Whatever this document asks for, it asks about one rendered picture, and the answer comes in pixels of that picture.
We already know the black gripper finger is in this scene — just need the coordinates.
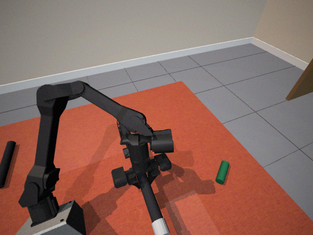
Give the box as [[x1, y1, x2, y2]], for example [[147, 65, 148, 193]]
[[128, 176, 140, 189], [148, 170, 160, 184]]

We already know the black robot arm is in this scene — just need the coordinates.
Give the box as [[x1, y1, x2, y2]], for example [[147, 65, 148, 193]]
[[19, 80, 174, 227]]

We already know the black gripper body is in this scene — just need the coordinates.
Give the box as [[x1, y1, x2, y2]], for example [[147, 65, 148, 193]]
[[111, 153, 172, 188]]

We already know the grey metal band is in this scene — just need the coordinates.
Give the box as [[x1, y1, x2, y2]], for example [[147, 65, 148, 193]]
[[152, 218, 170, 235]]

